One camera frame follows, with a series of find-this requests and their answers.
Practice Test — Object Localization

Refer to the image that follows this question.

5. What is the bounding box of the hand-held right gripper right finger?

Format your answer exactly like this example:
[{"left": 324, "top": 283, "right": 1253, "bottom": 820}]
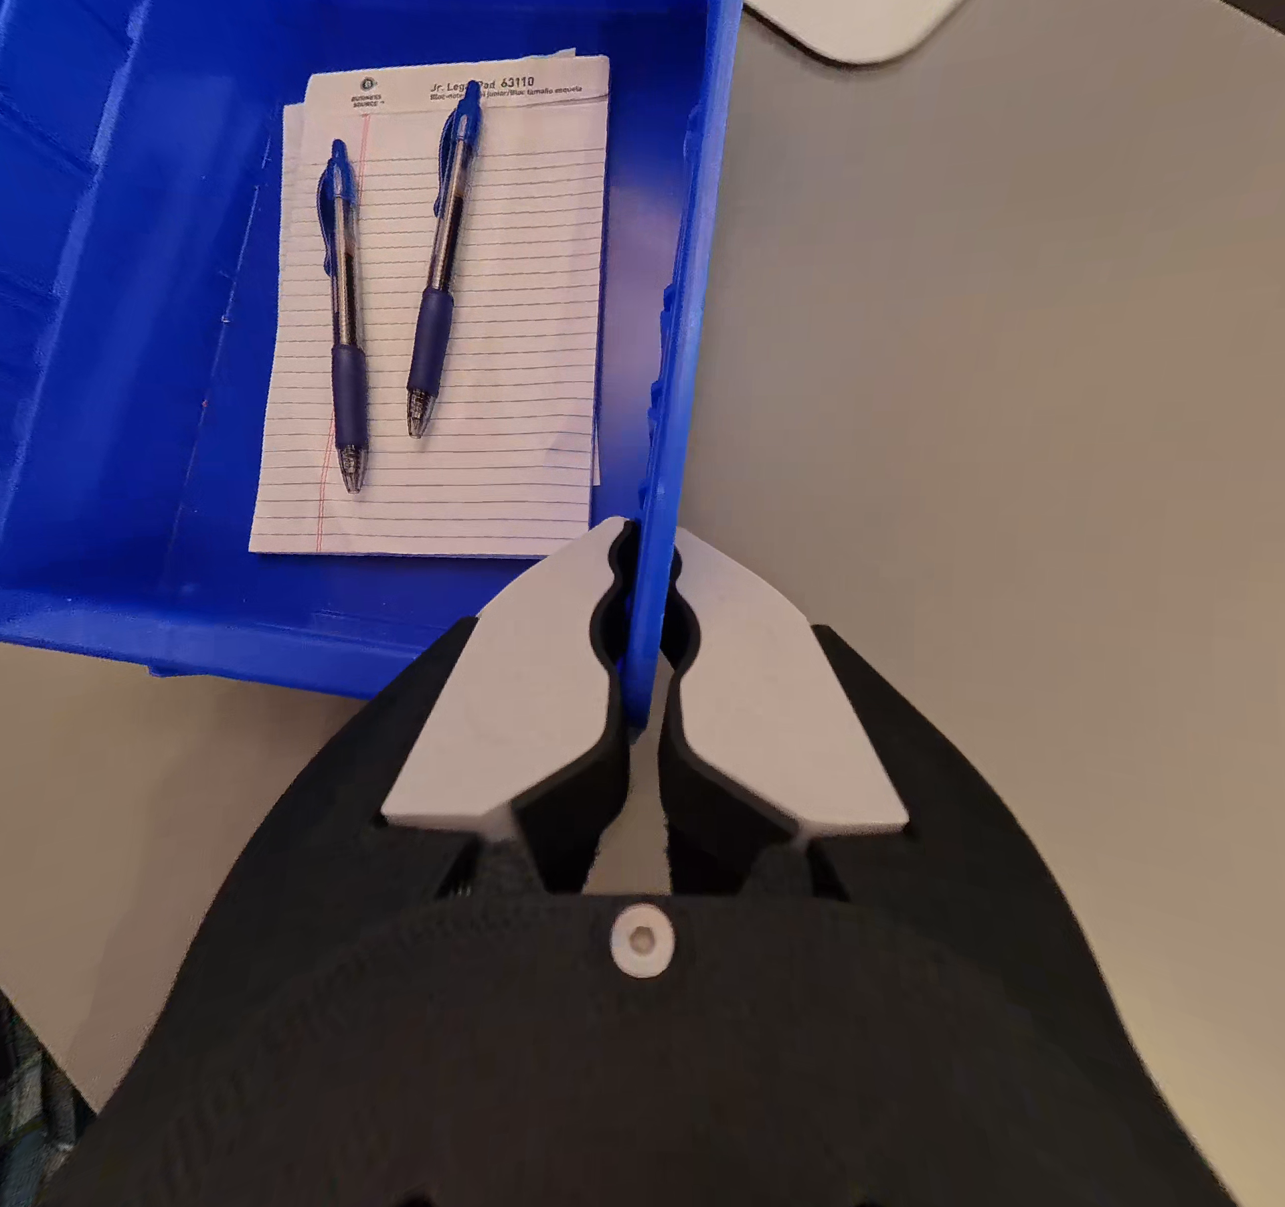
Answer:
[{"left": 658, "top": 526, "right": 910, "bottom": 895}]

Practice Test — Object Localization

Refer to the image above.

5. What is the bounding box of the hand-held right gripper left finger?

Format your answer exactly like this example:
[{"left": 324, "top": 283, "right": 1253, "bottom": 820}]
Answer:
[{"left": 381, "top": 515, "right": 636, "bottom": 895}]

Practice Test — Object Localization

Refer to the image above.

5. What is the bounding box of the white lined legal pad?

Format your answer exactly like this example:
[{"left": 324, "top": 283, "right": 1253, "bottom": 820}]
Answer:
[{"left": 248, "top": 47, "right": 612, "bottom": 557}]

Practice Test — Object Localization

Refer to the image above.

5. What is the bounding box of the blue retractable pen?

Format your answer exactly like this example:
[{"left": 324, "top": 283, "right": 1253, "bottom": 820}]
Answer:
[
  {"left": 405, "top": 83, "right": 485, "bottom": 440},
  {"left": 316, "top": 137, "right": 371, "bottom": 496}
]

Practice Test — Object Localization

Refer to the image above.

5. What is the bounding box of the blue plastic bin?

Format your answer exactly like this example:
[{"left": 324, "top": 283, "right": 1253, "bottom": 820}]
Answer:
[{"left": 0, "top": 0, "right": 754, "bottom": 741}]

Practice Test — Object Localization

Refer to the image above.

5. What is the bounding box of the lined paper sheet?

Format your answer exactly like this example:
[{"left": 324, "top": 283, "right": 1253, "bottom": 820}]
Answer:
[{"left": 284, "top": 47, "right": 604, "bottom": 485}]

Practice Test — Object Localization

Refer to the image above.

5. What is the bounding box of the grey desk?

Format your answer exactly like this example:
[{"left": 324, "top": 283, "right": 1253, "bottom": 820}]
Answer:
[{"left": 0, "top": 0, "right": 1285, "bottom": 1142}]

